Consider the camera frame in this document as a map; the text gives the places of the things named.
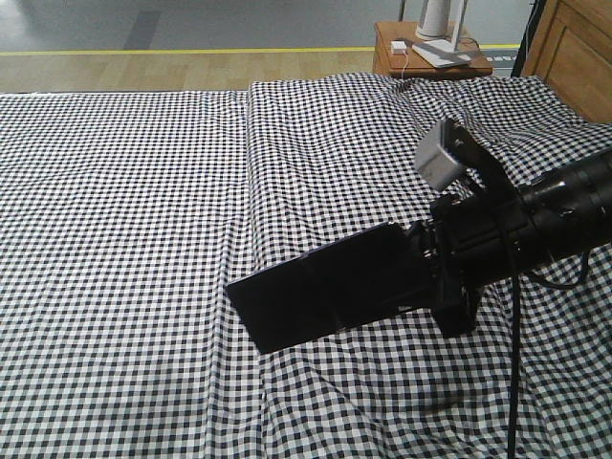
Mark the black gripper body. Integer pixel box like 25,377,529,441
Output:
406,192,540,338

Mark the wooden nightstand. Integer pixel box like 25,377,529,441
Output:
371,20,493,80

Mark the white power adapter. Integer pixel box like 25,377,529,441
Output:
389,40,408,55

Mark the white cylindrical speaker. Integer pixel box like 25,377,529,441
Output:
416,0,451,40

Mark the wooden headboard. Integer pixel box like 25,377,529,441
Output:
521,0,611,122

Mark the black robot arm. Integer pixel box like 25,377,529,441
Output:
410,150,611,338

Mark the white desk lamp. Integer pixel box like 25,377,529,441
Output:
412,1,471,69

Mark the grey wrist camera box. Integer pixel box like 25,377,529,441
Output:
414,120,466,191

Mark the black white checkered bedsheet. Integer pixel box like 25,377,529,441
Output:
1,74,611,458

